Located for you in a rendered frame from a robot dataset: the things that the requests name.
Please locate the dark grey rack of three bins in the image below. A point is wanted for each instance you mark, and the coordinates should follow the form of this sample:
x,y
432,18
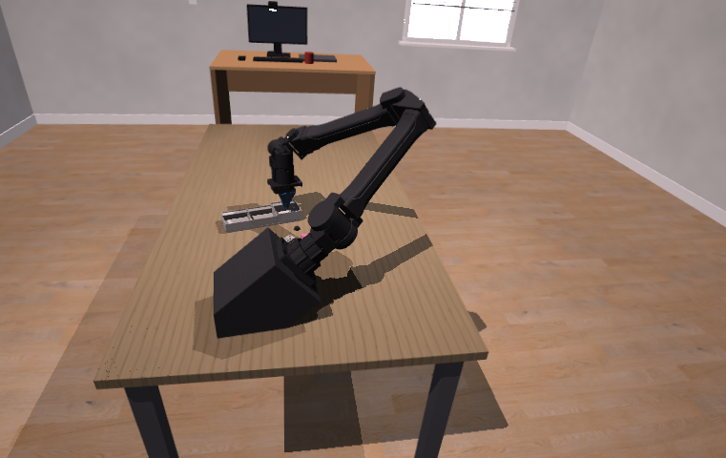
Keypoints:
x,y
256,217

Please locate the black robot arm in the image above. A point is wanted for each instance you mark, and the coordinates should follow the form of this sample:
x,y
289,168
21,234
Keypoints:
x,y
330,227

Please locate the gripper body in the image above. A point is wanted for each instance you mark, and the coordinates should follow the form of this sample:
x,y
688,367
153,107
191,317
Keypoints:
x,y
284,180

